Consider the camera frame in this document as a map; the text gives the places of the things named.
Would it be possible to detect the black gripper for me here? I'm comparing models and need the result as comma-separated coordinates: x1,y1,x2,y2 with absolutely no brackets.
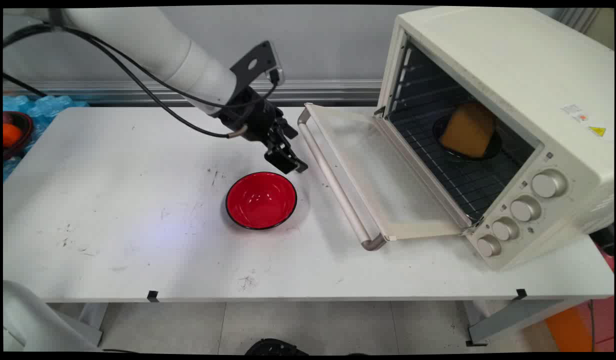
218,87,309,175

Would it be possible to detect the cream oven door with handle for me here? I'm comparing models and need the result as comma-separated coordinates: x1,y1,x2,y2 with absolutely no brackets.
297,102,477,252

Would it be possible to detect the grey-white robot base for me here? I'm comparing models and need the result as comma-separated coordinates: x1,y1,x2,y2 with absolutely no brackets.
3,279,102,353

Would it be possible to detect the red bowl with black rim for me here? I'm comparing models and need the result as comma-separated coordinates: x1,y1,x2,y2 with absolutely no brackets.
225,171,298,231

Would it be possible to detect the orange-yellow bread block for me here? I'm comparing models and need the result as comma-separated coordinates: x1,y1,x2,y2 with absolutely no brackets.
439,101,498,159

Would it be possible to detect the black object on floor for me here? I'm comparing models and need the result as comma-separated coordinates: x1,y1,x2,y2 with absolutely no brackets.
244,338,309,356

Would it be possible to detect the black plate in oven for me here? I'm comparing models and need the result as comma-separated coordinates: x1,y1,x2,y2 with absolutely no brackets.
432,114,503,162

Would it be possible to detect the small silver oven knob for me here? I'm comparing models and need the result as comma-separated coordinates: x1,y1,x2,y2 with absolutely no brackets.
476,234,503,258

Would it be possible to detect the cream toaster oven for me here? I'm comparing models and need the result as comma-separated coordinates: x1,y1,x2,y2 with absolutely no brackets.
377,7,615,271

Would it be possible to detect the dark red lacquer bowl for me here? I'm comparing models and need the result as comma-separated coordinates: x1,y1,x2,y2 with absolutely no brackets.
3,110,34,161

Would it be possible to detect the grey table leg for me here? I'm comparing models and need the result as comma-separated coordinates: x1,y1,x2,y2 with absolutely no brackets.
53,302,109,347

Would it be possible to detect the large silver oven knob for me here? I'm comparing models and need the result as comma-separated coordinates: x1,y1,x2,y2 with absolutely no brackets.
531,169,568,199

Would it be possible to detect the orange fruit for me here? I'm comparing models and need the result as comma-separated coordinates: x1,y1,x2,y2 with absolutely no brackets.
3,123,23,149

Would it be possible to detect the white label sticker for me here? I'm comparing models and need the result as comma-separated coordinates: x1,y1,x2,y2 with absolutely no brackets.
560,103,589,124

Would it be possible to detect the grey corrugated panel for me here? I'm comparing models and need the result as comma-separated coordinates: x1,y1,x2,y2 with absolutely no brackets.
557,7,602,34

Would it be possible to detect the orange box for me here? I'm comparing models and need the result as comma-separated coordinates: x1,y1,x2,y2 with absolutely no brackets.
544,304,594,353

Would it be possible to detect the pink red crate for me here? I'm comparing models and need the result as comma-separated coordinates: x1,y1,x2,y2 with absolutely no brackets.
577,249,615,353

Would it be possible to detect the aluminium wall rail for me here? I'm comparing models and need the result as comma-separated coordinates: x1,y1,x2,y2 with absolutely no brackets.
3,79,384,107

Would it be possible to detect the black cable to wrist camera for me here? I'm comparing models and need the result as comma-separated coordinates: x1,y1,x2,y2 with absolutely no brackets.
3,24,282,109

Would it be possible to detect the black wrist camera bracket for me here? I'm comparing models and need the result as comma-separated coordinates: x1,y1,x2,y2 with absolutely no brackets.
229,40,286,87

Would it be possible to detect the black cable to gripper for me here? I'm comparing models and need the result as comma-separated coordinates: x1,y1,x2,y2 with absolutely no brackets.
3,24,250,139

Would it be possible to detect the wire oven rack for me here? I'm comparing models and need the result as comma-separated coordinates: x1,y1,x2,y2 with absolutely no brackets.
388,106,523,224

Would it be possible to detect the thin black background cable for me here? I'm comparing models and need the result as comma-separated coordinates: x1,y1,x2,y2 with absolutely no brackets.
3,73,47,97

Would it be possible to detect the grey table leg frame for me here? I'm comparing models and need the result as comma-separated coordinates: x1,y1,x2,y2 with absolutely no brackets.
462,298,592,347

